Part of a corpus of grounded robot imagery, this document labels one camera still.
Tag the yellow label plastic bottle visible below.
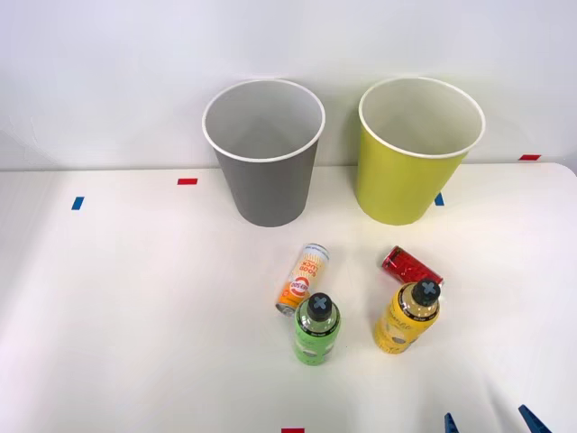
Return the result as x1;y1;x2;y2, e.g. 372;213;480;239
372;278;443;355

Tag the green label plastic bottle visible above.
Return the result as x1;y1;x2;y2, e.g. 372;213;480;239
294;291;343;367

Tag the red can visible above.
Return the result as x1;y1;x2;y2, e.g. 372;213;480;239
381;244;445;290

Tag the orange and white can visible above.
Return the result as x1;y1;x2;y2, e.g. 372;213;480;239
275;243;333;319

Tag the yellow-green plastic waste bin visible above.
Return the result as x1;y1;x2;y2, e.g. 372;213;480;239
358;76;487;226

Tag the grey plastic waste bin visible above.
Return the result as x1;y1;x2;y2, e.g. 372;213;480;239
201;78;326;228

